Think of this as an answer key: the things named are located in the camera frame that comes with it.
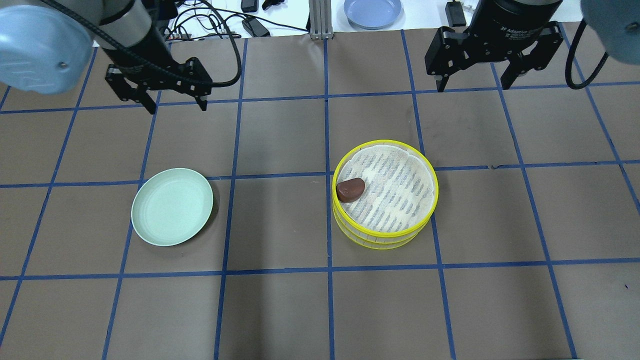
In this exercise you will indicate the black gripper steamer side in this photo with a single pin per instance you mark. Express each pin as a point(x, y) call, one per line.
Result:
point(510, 20)

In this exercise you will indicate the black gripper plate side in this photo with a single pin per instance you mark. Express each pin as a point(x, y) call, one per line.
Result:
point(149, 56)

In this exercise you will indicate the yellow rimmed steamer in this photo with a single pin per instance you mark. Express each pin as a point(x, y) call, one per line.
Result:
point(371, 241)
point(401, 193)

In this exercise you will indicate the brown bun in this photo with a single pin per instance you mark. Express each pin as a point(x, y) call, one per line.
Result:
point(349, 191)

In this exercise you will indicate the robot arm over steamer side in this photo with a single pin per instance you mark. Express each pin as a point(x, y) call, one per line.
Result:
point(616, 22)

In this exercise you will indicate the robot arm over plate side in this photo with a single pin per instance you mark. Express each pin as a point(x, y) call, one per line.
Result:
point(45, 45)

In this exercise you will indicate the black charger block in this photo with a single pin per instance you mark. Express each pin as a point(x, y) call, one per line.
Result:
point(455, 12)

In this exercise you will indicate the light green plate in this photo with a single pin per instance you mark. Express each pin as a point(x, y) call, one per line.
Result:
point(172, 207)

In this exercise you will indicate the black power adapter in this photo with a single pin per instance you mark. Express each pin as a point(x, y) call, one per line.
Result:
point(254, 28)

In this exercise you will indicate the blue plate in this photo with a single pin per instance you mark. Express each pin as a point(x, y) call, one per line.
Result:
point(372, 14)

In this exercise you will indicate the aluminium profile post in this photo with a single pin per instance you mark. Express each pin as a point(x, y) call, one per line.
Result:
point(320, 20)

